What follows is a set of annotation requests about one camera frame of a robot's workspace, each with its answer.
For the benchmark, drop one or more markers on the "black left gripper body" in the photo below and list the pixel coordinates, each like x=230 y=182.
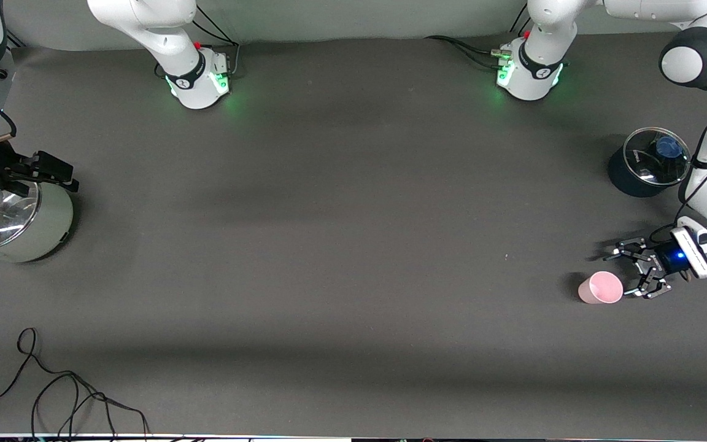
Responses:
x=668 y=258

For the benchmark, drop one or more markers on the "pink plastic cup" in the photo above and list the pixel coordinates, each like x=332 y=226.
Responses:
x=602 y=288

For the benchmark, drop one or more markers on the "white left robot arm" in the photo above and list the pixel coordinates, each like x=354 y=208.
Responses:
x=531 y=80

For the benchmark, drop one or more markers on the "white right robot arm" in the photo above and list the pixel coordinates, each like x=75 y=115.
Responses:
x=163 y=37

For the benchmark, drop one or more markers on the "glass lid with steel knob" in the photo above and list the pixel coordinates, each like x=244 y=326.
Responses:
x=3 y=221

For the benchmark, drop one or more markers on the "pale green pot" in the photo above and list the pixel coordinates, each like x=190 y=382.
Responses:
x=46 y=227

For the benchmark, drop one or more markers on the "dark blue saucepan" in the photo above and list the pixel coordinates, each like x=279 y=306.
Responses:
x=626 y=181

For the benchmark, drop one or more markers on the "glass lid with blue knob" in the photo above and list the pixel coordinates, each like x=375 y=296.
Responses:
x=648 y=159

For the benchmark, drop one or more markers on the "thin metal stand leg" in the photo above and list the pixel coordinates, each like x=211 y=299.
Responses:
x=0 y=73

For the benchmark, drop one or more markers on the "dark grey table mat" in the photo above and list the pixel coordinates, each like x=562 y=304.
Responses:
x=353 y=245

